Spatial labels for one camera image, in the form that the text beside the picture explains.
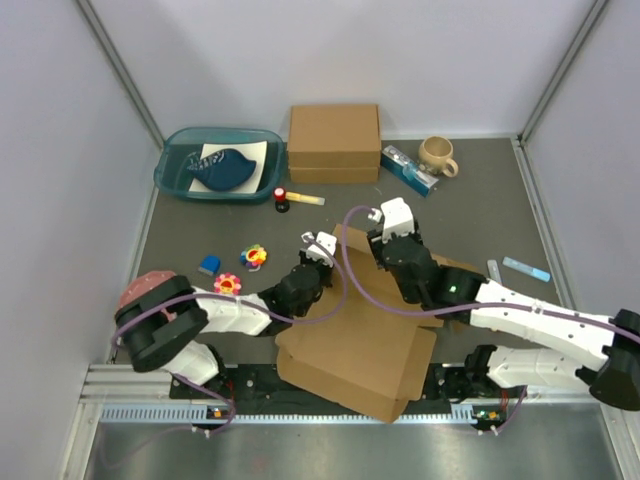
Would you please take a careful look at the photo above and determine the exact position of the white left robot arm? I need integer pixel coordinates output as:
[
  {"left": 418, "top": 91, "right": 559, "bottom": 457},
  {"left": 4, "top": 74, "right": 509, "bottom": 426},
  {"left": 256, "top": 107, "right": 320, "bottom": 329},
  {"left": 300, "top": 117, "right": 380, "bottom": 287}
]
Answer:
[{"left": 114, "top": 232, "right": 336, "bottom": 397}]

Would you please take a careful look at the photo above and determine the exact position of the orange grey marker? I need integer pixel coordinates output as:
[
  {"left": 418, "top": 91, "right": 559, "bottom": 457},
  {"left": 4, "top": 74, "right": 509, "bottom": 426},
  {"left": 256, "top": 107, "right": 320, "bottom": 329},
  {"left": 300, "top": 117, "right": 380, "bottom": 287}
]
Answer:
[{"left": 487, "top": 259, "right": 502, "bottom": 284}]

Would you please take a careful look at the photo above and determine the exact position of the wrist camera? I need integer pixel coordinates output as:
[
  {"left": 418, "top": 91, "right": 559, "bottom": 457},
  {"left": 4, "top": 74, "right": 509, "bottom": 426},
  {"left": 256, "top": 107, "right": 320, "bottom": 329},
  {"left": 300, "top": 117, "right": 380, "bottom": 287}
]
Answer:
[
  {"left": 301, "top": 232, "right": 337, "bottom": 263},
  {"left": 367, "top": 197, "right": 416, "bottom": 242}
]

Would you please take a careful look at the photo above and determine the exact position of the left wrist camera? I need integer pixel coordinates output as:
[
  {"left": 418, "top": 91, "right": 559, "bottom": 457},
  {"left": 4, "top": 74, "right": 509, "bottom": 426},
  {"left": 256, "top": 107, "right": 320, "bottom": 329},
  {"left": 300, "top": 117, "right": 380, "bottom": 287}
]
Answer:
[{"left": 301, "top": 232, "right": 337, "bottom": 263}]

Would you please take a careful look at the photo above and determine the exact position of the white paper sheet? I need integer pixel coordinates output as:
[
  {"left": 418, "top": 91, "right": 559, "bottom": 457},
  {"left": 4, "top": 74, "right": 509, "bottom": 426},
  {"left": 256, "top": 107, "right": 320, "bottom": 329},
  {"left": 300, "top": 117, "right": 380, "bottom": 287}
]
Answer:
[{"left": 186, "top": 141, "right": 268, "bottom": 198}]

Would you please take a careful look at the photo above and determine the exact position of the teal plastic bin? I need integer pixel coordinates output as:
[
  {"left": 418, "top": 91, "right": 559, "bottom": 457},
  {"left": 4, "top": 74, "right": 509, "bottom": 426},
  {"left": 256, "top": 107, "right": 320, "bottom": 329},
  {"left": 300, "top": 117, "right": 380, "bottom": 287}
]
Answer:
[{"left": 153, "top": 127, "right": 286, "bottom": 204}]

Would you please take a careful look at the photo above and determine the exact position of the blue toothbrush package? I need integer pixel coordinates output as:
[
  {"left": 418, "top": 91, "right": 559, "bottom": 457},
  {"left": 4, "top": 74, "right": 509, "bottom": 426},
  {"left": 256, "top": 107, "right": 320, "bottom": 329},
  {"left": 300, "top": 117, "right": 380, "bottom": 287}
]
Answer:
[{"left": 381, "top": 145, "right": 438, "bottom": 197}]

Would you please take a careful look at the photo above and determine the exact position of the beige ceramic mug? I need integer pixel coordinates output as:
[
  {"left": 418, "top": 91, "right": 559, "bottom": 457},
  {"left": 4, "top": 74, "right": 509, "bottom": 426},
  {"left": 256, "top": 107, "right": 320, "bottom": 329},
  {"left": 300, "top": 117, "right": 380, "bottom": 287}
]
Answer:
[{"left": 418, "top": 136, "right": 459, "bottom": 178}]

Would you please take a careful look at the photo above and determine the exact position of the yellow glue stick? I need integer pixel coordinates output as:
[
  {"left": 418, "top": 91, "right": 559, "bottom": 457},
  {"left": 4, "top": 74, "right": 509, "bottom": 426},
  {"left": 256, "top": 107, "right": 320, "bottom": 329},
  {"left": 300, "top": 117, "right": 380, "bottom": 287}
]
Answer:
[{"left": 285, "top": 191, "right": 326, "bottom": 206}]

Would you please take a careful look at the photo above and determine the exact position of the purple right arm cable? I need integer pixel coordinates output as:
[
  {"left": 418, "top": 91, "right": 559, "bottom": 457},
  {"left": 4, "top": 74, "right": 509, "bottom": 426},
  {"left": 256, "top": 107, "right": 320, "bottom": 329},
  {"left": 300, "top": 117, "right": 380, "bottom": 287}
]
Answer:
[{"left": 343, "top": 204, "right": 640, "bottom": 346}]

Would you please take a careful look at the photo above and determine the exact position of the rainbow flower toy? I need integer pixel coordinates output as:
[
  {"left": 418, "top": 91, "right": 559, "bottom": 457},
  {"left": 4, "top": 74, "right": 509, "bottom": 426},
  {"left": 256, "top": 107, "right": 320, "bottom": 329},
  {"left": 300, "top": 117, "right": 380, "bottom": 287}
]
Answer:
[{"left": 240, "top": 244, "right": 268, "bottom": 272}]

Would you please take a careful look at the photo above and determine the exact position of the blue eraser block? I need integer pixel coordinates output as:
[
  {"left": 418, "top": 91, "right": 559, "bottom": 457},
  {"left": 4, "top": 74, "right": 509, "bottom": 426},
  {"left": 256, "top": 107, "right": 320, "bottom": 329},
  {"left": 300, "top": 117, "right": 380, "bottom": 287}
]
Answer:
[{"left": 198, "top": 255, "right": 221, "bottom": 276}]

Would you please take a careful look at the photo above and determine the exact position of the pink dotted plate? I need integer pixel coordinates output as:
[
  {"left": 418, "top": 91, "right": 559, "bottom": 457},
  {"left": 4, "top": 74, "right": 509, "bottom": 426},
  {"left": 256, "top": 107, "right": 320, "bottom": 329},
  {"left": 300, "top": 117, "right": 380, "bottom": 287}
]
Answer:
[{"left": 117, "top": 270, "right": 176, "bottom": 311}]

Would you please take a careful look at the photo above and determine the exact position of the brown cardboard box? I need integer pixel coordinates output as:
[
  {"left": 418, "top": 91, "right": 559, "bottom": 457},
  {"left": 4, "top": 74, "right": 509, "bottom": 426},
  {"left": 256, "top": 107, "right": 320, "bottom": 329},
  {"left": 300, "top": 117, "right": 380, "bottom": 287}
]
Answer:
[{"left": 274, "top": 223, "right": 489, "bottom": 425}]

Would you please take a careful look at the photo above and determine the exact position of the upper folded cardboard box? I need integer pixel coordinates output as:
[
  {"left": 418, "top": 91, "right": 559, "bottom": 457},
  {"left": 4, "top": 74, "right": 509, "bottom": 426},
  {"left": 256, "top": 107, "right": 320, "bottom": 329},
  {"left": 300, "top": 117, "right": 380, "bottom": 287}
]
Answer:
[{"left": 287, "top": 104, "right": 381, "bottom": 168}]

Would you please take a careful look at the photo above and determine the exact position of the light blue marker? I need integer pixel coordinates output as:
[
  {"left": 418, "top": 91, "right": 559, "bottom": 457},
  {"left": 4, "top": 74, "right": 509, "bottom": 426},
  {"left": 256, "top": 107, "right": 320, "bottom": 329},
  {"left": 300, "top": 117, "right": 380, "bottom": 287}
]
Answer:
[{"left": 502, "top": 256, "right": 551, "bottom": 283}]

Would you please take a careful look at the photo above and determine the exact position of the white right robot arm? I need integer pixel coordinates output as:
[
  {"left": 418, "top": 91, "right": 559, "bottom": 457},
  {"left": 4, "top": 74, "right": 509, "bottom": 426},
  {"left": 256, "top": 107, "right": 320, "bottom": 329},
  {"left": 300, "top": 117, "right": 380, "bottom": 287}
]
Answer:
[{"left": 366, "top": 229, "right": 639, "bottom": 411}]

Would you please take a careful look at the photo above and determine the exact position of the dark blue fish plate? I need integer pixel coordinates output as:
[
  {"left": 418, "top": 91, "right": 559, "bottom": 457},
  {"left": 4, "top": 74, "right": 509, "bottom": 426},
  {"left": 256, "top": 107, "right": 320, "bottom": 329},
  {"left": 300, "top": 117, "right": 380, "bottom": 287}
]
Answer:
[{"left": 187, "top": 148, "right": 257, "bottom": 192}]

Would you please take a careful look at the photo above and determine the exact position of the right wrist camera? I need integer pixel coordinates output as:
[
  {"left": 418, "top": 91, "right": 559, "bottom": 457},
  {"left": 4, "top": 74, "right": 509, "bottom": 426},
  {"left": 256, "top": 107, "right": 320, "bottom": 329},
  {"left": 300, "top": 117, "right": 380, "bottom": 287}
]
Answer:
[{"left": 367, "top": 197, "right": 416, "bottom": 242}]

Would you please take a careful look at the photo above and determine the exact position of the red black stamp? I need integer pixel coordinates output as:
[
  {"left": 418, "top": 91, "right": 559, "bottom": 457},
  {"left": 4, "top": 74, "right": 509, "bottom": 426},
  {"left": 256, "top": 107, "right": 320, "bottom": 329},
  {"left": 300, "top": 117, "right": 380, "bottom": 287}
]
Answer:
[{"left": 273, "top": 187, "right": 290, "bottom": 213}]

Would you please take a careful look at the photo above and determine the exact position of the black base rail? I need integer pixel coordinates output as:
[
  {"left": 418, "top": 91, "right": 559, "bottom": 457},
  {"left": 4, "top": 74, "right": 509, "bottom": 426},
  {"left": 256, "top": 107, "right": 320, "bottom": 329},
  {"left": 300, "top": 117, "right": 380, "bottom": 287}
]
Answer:
[{"left": 169, "top": 363, "right": 481, "bottom": 416}]

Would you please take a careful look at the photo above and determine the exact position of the grey slotted cable duct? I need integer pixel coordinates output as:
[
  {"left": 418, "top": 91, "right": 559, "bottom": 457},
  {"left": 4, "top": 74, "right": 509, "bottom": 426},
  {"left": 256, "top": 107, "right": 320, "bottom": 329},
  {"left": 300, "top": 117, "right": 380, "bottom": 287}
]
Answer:
[{"left": 100, "top": 404, "right": 479, "bottom": 425}]

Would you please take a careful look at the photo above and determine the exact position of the pink flower toy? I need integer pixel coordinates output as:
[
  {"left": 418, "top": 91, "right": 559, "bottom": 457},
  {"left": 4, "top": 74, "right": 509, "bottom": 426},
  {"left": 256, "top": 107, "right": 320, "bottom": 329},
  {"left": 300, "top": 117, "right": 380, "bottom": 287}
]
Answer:
[{"left": 213, "top": 272, "right": 242, "bottom": 295}]

